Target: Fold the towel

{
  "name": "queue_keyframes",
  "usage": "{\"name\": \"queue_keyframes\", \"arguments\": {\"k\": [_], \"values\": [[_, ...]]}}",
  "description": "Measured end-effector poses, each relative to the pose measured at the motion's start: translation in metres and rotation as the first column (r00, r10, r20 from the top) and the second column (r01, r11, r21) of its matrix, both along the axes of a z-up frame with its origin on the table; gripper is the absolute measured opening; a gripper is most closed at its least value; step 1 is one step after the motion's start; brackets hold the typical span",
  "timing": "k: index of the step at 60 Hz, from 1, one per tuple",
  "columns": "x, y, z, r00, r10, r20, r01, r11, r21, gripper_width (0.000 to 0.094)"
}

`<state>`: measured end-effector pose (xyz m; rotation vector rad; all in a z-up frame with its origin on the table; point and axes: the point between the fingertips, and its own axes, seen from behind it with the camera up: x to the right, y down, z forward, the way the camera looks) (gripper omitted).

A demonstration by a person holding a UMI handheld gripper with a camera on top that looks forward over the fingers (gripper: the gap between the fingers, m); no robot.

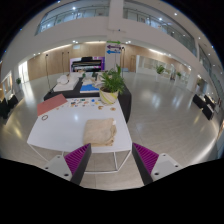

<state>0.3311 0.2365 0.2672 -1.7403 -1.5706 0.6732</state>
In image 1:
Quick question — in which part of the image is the beige architectural model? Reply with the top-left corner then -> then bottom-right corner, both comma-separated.
81,74 -> 101,86

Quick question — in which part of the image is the group of black chairs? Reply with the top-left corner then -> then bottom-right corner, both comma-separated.
192,93 -> 218,121
0,94 -> 19,120

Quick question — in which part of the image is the white architectural model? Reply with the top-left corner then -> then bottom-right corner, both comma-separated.
52,73 -> 81,93

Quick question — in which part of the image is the blue flat board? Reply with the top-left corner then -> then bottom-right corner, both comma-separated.
79,83 -> 101,94

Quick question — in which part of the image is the black piano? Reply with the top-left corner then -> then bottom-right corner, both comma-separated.
70,56 -> 105,73

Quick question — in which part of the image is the black-draped table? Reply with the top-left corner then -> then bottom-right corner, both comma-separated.
43,76 -> 133,124

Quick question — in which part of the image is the group of colourful small cards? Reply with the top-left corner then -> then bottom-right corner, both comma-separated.
68,97 -> 101,108

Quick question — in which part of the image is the white signboard with arrows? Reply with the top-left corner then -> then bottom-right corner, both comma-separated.
105,40 -> 123,72

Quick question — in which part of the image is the pink flat board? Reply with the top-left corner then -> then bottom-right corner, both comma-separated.
36,93 -> 68,117

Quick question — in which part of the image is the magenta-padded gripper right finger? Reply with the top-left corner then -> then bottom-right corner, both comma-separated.
131,142 -> 184,186

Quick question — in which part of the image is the beige towel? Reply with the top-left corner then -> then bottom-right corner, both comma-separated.
82,118 -> 118,148

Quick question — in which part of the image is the potted plant in striped pot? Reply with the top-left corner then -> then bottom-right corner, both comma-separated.
98,64 -> 126,106

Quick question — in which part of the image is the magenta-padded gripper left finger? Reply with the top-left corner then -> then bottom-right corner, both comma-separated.
43,143 -> 93,186

